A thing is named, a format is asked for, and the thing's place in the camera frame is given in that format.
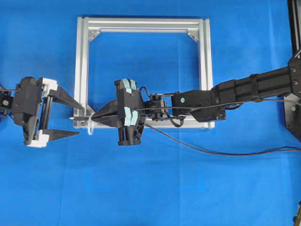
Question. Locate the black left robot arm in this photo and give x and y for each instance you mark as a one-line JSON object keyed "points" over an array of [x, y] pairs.
{"points": [[6, 100]]}

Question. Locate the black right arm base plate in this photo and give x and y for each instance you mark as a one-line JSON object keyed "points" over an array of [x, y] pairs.
{"points": [[292, 113]]}

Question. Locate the aluminium extrusion frame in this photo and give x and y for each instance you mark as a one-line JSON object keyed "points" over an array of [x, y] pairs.
{"points": [[146, 25]]}

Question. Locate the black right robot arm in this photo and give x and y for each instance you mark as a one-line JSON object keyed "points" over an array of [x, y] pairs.
{"points": [[211, 105]]}

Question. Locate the bottom left corner bracket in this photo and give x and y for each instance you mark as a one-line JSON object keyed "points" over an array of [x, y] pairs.
{"points": [[89, 110]]}

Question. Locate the yellow object at corner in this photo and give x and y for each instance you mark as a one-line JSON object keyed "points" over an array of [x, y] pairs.
{"points": [[297, 217]]}

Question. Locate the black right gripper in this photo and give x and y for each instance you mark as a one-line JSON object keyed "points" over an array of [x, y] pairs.
{"points": [[124, 113]]}

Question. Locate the aluminium corner bracket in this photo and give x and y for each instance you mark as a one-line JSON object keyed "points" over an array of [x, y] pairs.
{"points": [[193, 34]]}

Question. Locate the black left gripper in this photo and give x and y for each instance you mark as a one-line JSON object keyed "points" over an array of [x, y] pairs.
{"points": [[25, 109]]}

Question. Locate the black vertical rail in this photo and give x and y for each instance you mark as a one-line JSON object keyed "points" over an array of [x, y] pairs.
{"points": [[294, 9]]}

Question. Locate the top left corner bracket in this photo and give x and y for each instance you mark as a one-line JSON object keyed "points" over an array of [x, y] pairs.
{"points": [[92, 34]]}

